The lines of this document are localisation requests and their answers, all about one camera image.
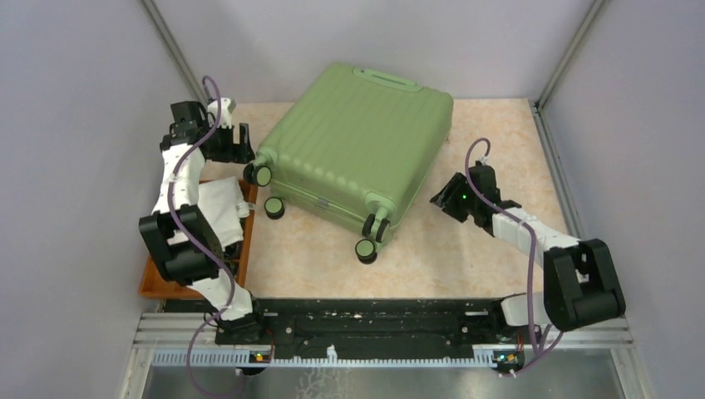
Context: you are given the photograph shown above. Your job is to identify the orange wooden tray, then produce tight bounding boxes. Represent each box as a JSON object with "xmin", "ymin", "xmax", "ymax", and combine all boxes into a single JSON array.
[{"xmin": 139, "ymin": 180, "xmax": 258, "ymax": 299}]

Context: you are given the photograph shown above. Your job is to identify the purple cable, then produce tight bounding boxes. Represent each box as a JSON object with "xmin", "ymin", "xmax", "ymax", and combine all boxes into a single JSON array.
[
  {"xmin": 464, "ymin": 137, "xmax": 565, "ymax": 379},
  {"xmin": 167, "ymin": 75, "xmax": 246, "ymax": 397}
]

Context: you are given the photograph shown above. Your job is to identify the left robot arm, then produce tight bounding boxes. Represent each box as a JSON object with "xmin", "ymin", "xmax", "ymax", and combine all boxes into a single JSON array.
[{"xmin": 139, "ymin": 97, "xmax": 267, "ymax": 344}]

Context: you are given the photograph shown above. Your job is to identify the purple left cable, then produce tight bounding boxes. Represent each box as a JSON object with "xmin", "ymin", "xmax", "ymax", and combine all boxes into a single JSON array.
[{"xmin": 167, "ymin": 75, "xmax": 246, "ymax": 397}]

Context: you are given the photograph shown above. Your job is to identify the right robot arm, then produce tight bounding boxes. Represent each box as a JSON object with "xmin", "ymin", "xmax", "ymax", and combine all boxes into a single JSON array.
[{"xmin": 430, "ymin": 163, "xmax": 626, "ymax": 342}]

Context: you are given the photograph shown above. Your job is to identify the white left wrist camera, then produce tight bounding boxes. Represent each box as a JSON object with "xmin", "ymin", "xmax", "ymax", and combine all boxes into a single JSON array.
[{"xmin": 207, "ymin": 97, "xmax": 237, "ymax": 129}]

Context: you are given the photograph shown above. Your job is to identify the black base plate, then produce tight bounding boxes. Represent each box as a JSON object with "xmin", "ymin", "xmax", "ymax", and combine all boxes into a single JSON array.
[{"xmin": 215, "ymin": 298, "xmax": 530, "ymax": 361}]

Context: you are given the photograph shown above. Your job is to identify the white fluffy towel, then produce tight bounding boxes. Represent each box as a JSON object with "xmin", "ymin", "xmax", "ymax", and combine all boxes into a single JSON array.
[{"xmin": 172, "ymin": 176, "xmax": 250, "ymax": 249}]

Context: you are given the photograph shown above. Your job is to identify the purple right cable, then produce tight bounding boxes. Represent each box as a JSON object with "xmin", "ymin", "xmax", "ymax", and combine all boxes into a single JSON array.
[{"xmin": 464, "ymin": 137, "xmax": 565, "ymax": 379}]

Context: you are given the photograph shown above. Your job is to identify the green suitcase blue lining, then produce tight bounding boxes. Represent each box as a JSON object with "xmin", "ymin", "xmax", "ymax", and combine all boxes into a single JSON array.
[{"xmin": 244, "ymin": 62, "xmax": 454, "ymax": 264}]

